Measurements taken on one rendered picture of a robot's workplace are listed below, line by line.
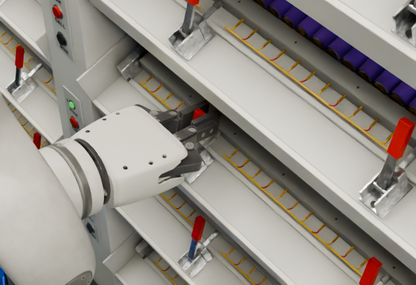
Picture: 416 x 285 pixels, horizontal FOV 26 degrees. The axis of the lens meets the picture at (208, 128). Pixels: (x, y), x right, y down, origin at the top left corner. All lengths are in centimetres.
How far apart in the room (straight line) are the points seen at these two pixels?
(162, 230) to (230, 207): 24
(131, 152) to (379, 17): 36
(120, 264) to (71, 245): 66
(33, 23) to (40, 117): 20
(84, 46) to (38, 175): 37
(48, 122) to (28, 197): 65
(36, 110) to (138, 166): 53
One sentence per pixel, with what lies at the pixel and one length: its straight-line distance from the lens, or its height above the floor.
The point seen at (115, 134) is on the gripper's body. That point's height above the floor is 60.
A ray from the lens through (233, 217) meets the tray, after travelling 103.
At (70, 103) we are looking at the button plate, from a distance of 123.
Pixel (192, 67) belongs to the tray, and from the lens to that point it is 92.
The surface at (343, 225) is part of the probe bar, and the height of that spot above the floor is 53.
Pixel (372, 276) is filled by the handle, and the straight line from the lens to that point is 90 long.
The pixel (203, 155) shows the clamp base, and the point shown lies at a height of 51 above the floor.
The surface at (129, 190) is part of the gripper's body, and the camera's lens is 93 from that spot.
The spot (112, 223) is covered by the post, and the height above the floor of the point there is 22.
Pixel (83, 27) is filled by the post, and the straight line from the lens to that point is 109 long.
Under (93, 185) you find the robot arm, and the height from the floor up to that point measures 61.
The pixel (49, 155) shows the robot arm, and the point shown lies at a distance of 91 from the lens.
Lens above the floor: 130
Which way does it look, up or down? 46 degrees down
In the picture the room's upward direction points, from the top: straight up
